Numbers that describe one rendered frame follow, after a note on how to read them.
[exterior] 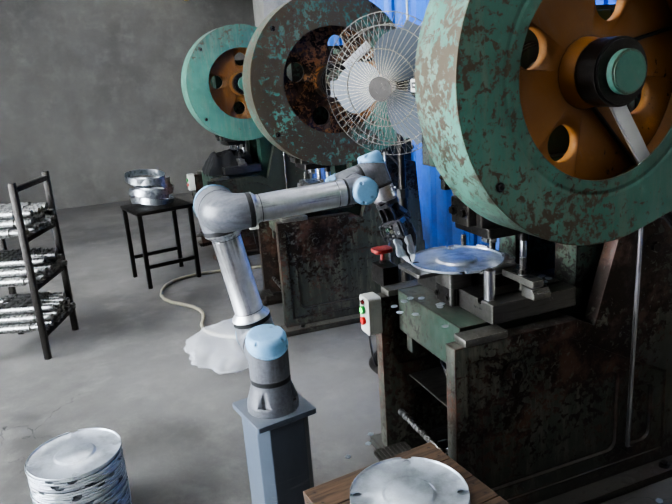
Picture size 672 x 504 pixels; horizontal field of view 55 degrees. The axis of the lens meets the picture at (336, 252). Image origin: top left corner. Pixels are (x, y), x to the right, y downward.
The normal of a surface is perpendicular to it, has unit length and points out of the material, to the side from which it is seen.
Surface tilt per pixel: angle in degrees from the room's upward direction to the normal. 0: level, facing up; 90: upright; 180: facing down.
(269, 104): 90
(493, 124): 90
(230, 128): 90
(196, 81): 90
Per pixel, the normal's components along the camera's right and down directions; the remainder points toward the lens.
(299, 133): 0.33, 0.24
